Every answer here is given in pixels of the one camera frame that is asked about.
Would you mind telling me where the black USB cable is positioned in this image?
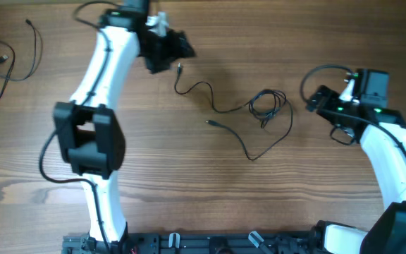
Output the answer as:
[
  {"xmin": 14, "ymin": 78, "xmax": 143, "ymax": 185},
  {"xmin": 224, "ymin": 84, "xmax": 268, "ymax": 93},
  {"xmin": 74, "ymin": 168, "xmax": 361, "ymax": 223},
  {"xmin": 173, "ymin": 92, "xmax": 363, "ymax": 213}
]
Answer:
[
  {"xmin": 205, "ymin": 88, "xmax": 295, "ymax": 162},
  {"xmin": 173, "ymin": 62, "xmax": 257, "ymax": 114},
  {"xmin": 0, "ymin": 18, "xmax": 44, "ymax": 121}
]

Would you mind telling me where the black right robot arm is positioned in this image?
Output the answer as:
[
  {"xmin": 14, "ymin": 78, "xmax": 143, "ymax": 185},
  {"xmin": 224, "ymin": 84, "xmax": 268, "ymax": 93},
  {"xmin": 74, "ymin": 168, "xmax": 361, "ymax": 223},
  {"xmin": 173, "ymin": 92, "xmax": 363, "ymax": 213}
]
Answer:
[{"xmin": 303, "ymin": 68, "xmax": 406, "ymax": 253}]

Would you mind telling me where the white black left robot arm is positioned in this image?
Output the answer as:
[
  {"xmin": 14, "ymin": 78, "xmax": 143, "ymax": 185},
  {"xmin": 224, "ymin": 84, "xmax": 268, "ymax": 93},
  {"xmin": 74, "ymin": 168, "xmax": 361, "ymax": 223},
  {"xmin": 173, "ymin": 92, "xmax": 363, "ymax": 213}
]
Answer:
[{"xmin": 52, "ymin": 1, "xmax": 195, "ymax": 253}]

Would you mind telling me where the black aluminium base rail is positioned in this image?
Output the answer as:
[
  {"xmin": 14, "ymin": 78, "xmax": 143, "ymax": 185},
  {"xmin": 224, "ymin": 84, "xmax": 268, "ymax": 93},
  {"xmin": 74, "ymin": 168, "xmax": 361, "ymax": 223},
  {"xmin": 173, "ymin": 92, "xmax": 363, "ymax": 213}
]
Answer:
[{"xmin": 61, "ymin": 231, "xmax": 327, "ymax": 254}]

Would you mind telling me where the black left camera cable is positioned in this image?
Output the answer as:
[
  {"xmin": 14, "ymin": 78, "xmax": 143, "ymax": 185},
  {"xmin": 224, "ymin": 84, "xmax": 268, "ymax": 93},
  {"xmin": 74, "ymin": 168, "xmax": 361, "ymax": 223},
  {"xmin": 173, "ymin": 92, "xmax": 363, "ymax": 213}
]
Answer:
[{"xmin": 38, "ymin": 0, "xmax": 121, "ymax": 253}]

